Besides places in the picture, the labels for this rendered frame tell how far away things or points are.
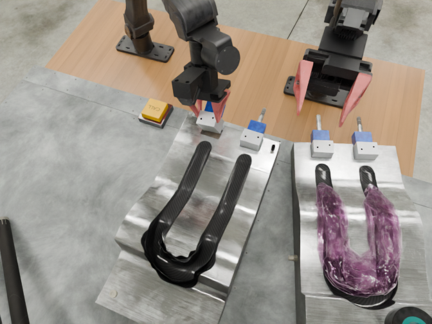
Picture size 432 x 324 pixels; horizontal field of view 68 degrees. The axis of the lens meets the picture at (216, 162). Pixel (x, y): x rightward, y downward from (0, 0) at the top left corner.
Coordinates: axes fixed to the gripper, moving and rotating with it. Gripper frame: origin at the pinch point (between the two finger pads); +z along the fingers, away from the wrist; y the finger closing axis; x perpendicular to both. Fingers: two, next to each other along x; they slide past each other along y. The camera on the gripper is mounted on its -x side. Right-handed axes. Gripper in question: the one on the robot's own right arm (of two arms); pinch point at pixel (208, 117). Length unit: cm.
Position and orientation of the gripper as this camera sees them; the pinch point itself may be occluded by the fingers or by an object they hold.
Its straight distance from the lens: 80.5
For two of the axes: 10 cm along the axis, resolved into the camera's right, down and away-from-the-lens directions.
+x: 4.2, -6.0, 6.8
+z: 0.6, 7.7, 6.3
